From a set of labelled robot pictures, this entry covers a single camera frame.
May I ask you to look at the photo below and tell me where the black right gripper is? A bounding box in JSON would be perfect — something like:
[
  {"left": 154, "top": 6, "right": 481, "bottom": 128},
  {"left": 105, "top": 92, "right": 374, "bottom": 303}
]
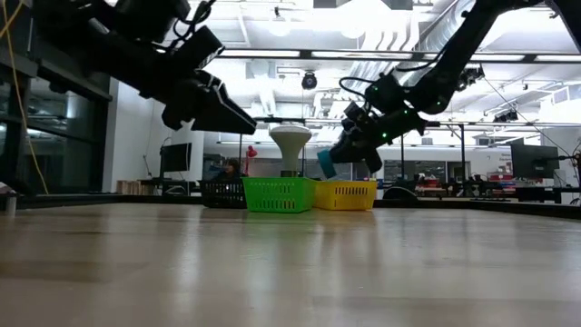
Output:
[{"left": 330, "top": 113, "right": 428, "bottom": 175}]

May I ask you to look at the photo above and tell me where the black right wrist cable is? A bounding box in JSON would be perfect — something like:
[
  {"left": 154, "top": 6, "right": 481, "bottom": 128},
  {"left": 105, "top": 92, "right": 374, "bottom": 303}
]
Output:
[{"left": 338, "top": 75, "right": 378, "bottom": 99}]

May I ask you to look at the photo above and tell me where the black plastic basket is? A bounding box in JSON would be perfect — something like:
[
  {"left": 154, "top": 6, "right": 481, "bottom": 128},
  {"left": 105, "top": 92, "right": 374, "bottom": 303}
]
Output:
[{"left": 199, "top": 180, "right": 249, "bottom": 210}]

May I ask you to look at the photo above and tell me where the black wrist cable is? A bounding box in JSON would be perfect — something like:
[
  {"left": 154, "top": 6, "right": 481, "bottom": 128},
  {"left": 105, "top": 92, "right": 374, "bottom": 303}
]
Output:
[
  {"left": 167, "top": 0, "right": 217, "bottom": 45},
  {"left": 338, "top": 75, "right": 378, "bottom": 99}
]

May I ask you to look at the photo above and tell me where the wooden crate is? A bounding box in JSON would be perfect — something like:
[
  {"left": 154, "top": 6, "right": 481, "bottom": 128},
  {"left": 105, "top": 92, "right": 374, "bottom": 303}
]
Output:
[{"left": 116, "top": 179, "right": 144, "bottom": 196}]

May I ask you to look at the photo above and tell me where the small black monitor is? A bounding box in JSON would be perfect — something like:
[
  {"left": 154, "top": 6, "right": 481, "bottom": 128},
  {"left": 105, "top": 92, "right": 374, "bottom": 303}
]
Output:
[{"left": 159, "top": 142, "right": 193, "bottom": 181}]

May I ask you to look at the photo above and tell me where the green plastic basket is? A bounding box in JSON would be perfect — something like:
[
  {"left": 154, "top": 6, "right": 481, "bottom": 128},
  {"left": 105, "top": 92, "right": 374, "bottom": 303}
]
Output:
[{"left": 241, "top": 176, "right": 318, "bottom": 213}]

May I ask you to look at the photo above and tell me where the ceiling light strip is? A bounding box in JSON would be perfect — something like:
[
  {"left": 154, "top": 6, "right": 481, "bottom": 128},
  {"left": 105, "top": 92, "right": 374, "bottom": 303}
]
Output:
[
  {"left": 534, "top": 54, "right": 581, "bottom": 63},
  {"left": 219, "top": 48, "right": 301, "bottom": 58},
  {"left": 480, "top": 53, "right": 527, "bottom": 63},
  {"left": 310, "top": 50, "right": 414, "bottom": 60}
]

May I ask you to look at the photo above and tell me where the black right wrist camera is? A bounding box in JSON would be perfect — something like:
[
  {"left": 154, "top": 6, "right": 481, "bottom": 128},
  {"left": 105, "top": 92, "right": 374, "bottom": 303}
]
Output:
[{"left": 340, "top": 102, "right": 374, "bottom": 134}]

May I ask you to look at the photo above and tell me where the yellow plastic basket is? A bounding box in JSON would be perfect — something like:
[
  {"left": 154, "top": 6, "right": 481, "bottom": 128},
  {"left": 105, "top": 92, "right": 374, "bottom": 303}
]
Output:
[{"left": 312, "top": 180, "right": 378, "bottom": 211}]

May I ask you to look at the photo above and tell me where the person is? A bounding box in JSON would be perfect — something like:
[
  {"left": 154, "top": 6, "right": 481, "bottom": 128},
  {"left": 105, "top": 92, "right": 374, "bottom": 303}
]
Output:
[{"left": 212, "top": 157, "right": 249, "bottom": 182}]

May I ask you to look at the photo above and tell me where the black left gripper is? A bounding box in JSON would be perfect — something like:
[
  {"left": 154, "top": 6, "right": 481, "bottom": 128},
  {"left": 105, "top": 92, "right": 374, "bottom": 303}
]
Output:
[{"left": 160, "top": 69, "right": 258, "bottom": 136}]

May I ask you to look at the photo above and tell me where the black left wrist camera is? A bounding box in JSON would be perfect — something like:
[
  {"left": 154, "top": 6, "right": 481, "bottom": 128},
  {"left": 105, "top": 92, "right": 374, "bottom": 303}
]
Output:
[{"left": 172, "top": 25, "right": 226, "bottom": 70}]

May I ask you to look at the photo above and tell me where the large black monitor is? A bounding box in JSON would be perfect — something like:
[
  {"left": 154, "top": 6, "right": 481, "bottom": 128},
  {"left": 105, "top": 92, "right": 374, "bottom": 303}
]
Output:
[{"left": 510, "top": 144, "right": 561, "bottom": 180}]

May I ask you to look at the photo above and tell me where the yellow cable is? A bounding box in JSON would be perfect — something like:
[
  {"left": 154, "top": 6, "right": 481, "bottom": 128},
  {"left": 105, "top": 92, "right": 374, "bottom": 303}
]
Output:
[{"left": 0, "top": 0, "right": 50, "bottom": 196}]

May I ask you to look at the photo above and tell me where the light blue tape roll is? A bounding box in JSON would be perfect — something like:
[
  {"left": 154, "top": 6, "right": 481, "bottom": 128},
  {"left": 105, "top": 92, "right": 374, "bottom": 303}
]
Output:
[{"left": 316, "top": 149, "right": 340, "bottom": 180}]

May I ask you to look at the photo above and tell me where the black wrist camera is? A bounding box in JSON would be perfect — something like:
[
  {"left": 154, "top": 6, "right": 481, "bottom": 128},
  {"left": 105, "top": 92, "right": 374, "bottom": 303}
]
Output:
[
  {"left": 172, "top": 25, "right": 226, "bottom": 70},
  {"left": 340, "top": 102, "right": 374, "bottom": 134}
]

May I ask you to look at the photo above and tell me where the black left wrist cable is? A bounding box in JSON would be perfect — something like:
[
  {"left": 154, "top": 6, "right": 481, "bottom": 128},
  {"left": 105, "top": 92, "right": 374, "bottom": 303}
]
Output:
[{"left": 167, "top": 0, "right": 217, "bottom": 45}]

